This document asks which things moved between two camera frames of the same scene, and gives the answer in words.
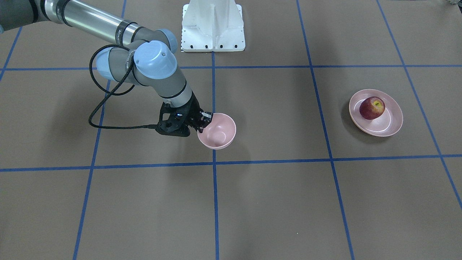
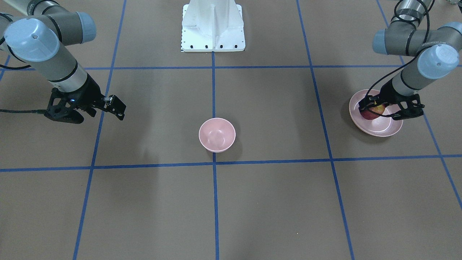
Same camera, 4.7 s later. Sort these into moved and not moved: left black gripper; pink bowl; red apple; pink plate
Moved: left black gripper
Not moved: pink bowl; pink plate; red apple
